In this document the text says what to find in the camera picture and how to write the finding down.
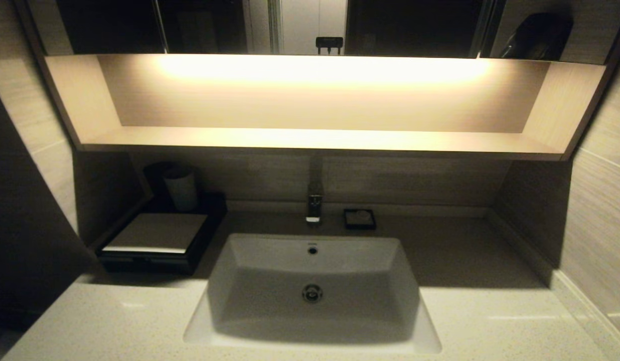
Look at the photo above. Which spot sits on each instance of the grey metal plate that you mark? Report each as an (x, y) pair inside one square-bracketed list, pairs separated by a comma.
[(154, 231)]

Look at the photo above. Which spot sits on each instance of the black wall hair dryer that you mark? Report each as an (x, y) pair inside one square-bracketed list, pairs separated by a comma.
[(540, 37)]

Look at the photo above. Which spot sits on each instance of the black soap dish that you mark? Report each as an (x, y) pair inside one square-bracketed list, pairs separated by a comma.
[(347, 225)]

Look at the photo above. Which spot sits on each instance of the mirror cabinet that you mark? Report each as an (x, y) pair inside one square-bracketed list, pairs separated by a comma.
[(415, 25)]

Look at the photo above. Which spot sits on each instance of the chrome faucet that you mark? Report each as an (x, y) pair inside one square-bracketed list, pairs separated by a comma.
[(315, 203)]

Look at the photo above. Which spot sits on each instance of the grey plastic cup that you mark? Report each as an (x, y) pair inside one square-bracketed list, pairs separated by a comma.
[(180, 189)]

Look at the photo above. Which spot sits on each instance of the small black device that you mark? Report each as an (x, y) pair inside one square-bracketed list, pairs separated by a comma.
[(329, 42)]

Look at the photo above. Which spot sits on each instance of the round white soap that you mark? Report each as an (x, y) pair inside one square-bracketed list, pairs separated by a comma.
[(362, 215)]

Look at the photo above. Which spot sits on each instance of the black storage box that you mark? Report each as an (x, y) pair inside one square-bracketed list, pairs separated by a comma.
[(209, 220)]

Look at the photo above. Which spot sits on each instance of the white ceramic sink basin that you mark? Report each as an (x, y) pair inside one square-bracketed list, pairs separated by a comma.
[(270, 281)]

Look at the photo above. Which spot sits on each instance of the chrome sink drain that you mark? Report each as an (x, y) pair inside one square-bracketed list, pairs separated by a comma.
[(312, 293)]

